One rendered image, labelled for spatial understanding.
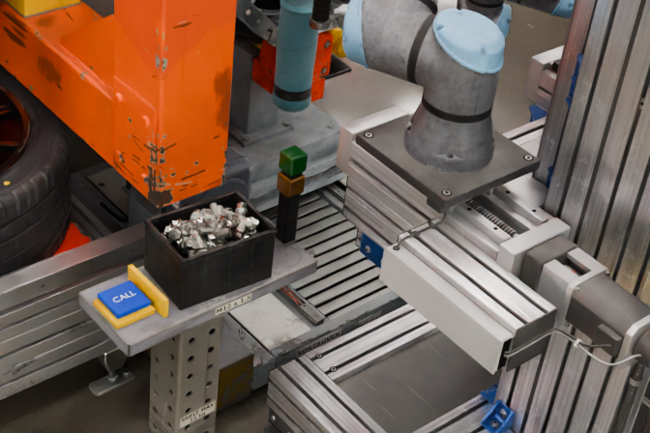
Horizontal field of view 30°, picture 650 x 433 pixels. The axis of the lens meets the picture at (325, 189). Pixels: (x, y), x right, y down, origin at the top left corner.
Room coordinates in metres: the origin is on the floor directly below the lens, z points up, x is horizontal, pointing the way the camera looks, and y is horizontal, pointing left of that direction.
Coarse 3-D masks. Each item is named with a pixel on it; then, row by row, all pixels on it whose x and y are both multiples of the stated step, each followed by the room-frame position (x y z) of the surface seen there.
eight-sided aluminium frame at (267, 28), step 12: (240, 0) 2.33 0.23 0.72; (336, 0) 2.58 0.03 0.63; (348, 0) 2.56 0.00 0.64; (240, 12) 2.33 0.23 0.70; (252, 12) 2.35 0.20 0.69; (252, 24) 2.35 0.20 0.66; (264, 24) 2.38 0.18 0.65; (276, 24) 2.43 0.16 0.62; (336, 24) 2.53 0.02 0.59; (264, 36) 2.38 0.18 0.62; (276, 36) 2.40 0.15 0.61
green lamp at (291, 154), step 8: (288, 152) 1.87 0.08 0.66; (296, 152) 1.87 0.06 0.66; (304, 152) 1.88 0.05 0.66; (280, 160) 1.87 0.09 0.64; (288, 160) 1.85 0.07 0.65; (296, 160) 1.85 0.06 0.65; (304, 160) 1.87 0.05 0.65; (288, 168) 1.85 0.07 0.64; (296, 168) 1.85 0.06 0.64; (304, 168) 1.87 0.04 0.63
